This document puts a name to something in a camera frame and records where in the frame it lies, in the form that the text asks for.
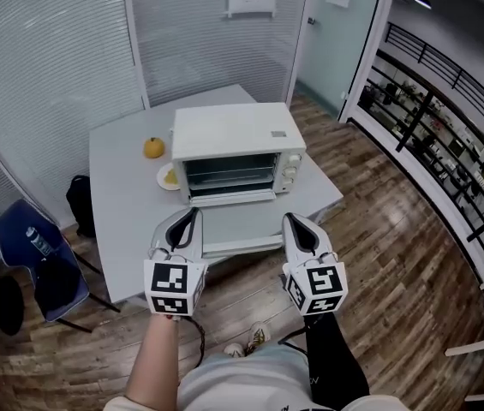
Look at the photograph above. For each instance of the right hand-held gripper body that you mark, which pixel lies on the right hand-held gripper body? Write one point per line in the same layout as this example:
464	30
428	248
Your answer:
323	283

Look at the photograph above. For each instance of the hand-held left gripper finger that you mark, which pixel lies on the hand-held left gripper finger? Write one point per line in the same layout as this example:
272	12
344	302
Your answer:
198	246
160	238

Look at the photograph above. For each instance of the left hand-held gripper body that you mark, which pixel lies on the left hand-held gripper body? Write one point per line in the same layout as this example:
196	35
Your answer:
169	278

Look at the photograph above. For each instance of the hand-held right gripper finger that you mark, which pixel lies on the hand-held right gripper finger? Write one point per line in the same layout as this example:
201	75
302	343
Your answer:
324	244
288	246

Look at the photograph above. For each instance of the glass oven door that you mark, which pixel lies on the glass oven door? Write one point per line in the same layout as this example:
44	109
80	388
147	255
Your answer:
233	198

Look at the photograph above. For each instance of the person's right forearm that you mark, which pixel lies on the person's right forearm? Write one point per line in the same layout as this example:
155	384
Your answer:
336	366

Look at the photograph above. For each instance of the person's left forearm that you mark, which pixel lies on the person's left forearm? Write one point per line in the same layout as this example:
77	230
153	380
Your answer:
156	358

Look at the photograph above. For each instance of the white toaster oven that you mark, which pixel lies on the white toaster oven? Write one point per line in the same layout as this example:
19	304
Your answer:
233	131

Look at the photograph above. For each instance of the frosted glass door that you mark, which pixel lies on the frosted glass door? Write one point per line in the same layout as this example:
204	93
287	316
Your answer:
336	58

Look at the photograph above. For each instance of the grey table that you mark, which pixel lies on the grey table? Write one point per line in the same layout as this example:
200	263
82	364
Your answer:
130	238

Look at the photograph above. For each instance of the white plate with food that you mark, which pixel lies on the white plate with food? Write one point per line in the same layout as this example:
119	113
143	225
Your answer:
166	180

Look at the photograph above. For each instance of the person's right shoe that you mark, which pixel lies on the person's right shoe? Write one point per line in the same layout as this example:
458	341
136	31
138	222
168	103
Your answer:
258	336

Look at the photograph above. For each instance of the person's shoe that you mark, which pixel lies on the person's shoe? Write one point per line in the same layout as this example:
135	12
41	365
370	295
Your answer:
234	350
258	336

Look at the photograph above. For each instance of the black backpack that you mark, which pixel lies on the black backpack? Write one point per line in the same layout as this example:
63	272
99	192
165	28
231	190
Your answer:
81	204

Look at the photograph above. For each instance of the small orange pumpkin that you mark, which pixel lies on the small orange pumpkin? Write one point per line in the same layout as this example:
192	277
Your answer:
154	148

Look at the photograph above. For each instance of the person's left shoe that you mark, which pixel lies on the person's left shoe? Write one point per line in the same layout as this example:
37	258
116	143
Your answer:
234	350

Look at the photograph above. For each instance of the black cloth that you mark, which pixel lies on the black cloth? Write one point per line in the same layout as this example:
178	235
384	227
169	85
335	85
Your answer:
61	289

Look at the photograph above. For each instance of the light blue shorts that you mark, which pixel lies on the light blue shorts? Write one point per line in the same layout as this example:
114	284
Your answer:
246	371

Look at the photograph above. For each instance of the drink bottle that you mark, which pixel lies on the drink bottle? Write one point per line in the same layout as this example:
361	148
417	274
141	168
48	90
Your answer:
40	242

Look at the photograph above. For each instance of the white printed t-shirt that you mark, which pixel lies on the white printed t-shirt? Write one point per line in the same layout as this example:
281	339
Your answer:
121	404

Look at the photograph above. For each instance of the blue chair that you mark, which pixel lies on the blue chair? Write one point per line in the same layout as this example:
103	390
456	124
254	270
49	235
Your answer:
14	229

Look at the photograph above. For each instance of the white chair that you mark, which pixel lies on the white chair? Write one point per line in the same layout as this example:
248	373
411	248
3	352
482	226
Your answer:
477	348

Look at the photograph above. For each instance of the black dome ceiling lamp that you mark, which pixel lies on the black dome ceiling lamp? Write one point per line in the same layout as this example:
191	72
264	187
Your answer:
422	1

